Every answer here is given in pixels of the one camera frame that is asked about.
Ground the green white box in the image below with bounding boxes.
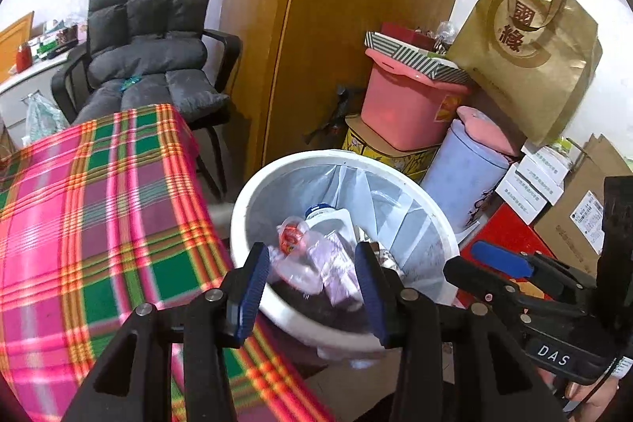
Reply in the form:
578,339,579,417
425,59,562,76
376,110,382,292
37,31,60,57

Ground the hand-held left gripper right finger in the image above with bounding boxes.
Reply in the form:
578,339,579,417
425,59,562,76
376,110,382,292
354,241,569,422

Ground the pink green plaid tablecloth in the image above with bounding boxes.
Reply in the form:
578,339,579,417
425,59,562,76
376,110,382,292
0,104,337,422

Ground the clear bottle with red label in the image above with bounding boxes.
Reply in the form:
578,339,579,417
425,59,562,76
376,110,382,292
276,215,317,255

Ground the gold paper bag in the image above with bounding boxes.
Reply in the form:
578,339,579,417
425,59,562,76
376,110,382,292
445,0,604,148

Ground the green printed plastic bag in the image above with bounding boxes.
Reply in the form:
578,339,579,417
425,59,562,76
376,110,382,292
24,92,69,141

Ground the brown cardboard box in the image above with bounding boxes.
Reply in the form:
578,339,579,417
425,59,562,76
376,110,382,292
534,134,633,262

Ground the lavender bin with pink lid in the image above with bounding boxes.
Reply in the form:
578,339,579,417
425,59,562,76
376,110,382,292
420,106,525,232

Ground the person's right hand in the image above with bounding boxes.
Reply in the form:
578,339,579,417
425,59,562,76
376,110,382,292
564,373,633,422

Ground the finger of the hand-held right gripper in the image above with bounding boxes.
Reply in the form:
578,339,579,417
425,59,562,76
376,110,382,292
470,240,597,291
442,256,584,319

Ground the grey cushioned chair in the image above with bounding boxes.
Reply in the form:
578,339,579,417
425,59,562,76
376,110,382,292
51,0,243,200

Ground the black white striped box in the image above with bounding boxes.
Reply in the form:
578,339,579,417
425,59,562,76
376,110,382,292
365,23,473,85

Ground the crushed clear ribbed bottle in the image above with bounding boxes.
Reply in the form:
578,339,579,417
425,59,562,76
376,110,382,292
269,231,364,307

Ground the wooden headboard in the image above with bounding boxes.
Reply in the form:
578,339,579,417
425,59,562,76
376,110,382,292
0,11,35,84

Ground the white nightstand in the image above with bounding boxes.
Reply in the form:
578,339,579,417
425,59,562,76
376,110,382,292
0,51,75,146

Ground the white cardboard box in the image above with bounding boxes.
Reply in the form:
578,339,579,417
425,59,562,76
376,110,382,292
495,162,565,225
519,142,577,190

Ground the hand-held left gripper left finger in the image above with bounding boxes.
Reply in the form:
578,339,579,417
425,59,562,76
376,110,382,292
59,242,271,422

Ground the yellow printed box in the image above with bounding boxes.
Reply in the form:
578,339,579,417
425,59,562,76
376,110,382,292
343,115,441,185

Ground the wooden wardrobe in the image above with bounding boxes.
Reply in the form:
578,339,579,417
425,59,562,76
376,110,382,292
220,0,479,166

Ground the pink plastic bucket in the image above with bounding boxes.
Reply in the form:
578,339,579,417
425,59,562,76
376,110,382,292
361,47,470,152

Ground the silver foil wrapper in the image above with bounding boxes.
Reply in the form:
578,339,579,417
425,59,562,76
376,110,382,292
375,248,407,280

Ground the red gold box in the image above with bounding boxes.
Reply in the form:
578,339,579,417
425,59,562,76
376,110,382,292
457,203,557,309

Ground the white trash can with liner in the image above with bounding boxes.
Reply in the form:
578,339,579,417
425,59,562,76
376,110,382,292
230,148,461,354

